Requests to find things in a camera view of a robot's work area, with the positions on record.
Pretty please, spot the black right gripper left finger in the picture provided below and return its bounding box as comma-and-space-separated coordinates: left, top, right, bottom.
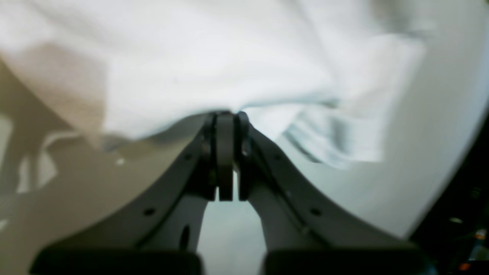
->
30, 112, 234, 275

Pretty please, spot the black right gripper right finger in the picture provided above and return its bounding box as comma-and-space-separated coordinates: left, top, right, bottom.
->
235, 112, 432, 275

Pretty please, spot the white printed t-shirt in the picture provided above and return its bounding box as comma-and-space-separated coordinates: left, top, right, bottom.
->
1, 0, 430, 168

